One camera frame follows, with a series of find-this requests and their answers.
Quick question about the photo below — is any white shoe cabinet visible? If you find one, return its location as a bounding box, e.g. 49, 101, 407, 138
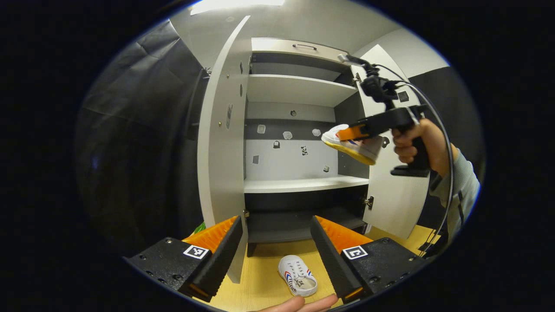
243, 38, 371, 256

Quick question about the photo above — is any ceiling light panel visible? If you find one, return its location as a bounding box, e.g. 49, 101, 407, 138
190, 0, 287, 16

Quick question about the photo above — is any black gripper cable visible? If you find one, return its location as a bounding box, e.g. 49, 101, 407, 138
375, 64, 455, 256

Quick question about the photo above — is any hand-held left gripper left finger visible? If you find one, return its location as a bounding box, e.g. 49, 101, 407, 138
123, 215, 244, 303

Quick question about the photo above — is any white striped canvas shoe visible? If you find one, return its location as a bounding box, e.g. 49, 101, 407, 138
321, 124, 384, 166
277, 255, 318, 298

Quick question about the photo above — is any white cabinet door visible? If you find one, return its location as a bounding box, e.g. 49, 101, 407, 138
349, 44, 431, 240
197, 15, 252, 284

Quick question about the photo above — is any white cabinet drawer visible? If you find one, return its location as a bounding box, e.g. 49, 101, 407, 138
251, 38, 349, 63

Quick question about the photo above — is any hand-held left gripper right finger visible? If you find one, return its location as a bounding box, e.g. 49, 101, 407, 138
310, 215, 428, 304

